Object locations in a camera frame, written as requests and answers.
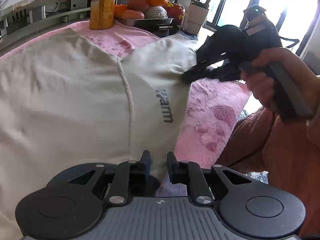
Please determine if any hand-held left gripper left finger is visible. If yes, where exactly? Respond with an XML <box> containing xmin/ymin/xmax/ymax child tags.
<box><xmin>46</xmin><ymin>150</ymin><xmax>152</xmax><ymax>207</ymax></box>

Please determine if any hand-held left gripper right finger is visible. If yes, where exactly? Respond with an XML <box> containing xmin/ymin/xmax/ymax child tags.
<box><xmin>167</xmin><ymin>151</ymin><xmax>269</xmax><ymax>207</ymax></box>

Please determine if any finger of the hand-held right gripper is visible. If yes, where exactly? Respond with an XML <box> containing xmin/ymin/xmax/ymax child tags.
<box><xmin>181</xmin><ymin>59</ymin><xmax>230</xmax><ymax>83</ymax></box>
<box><xmin>200</xmin><ymin>66</ymin><xmax>242</xmax><ymax>82</ymax></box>

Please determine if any beige sweatshirt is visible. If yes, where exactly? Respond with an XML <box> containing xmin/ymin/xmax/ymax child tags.
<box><xmin>0</xmin><ymin>27</ymin><xmax>200</xmax><ymax>240</ymax></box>

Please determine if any person's right forearm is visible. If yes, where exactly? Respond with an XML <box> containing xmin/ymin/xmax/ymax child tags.
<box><xmin>215</xmin><ymin>106</ymin><xmax>320</xmax><ymax>238</ymax></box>

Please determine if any person's right hand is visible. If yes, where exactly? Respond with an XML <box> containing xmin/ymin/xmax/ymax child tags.
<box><xmin>239</xmin><ymin>47</ymin><xmax>320</xmax><ymax>110</ymax></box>

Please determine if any pink printed blanket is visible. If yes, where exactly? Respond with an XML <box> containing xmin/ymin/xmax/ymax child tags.
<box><xmin>0</xmin><ymin>20</ymin><xmax>252</xmax><ymax>197</ymax></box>

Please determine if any white coffee cup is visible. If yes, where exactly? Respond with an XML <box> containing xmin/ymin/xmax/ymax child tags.
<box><xmin>180</xmin><ymin>1</ymin><xmax>209</xmax><ymax>35</ymax></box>

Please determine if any dragon fruit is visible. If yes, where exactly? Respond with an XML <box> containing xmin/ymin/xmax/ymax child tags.
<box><xmin>165</xmin><ymin>2</ymin><xmax>185</xmax><ymax>22</ymax></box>

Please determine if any metal fruit tray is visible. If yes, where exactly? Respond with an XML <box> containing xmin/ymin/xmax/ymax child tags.
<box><xmin>116</xmin><ymin>16</ymin><xmax>174</xmax><ymax>28</ymax></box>

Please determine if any fruit in white foam net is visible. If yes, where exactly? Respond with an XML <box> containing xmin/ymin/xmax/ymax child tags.
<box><xmin>146</xmin><ymin>5</ymin><xmax>168</xmax><ymax>19</ymax></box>

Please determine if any pale red apple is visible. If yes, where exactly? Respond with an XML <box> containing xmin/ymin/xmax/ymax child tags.
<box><xmin>121</xmin><ymin>9</ymin><xmax>145</xmax><ymax>20</ymax></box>

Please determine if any small tangerine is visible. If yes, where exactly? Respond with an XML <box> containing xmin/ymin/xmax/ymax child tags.
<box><xmin>114</xmin><ymin>4</ymin><xmax>128</xmax><ymax>17</ymax></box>

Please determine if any orange juice bottle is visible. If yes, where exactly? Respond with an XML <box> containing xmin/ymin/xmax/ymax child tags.
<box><xmin>89</xmin><ymin>0</ymin><xmax>115</xmax><ymax>30</ymax></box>

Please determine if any grey box with round hole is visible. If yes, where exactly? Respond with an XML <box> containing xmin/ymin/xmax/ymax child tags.
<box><xmin>71</xmin><ymin>0</ymin><xmax>88</xmax><ymax>10</ymax></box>

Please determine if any grey speaker box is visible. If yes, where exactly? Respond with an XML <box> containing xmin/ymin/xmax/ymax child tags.
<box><xmin>30</xmin><ymin>6</ymin><xmax>46</xmax><ymax>22</ymax></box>

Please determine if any long metal shelf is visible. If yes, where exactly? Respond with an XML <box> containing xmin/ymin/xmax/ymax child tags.
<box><xmin>0</xmin><ymin>0</ymin><xmax>93</xmax><ymax>43</ymax></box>

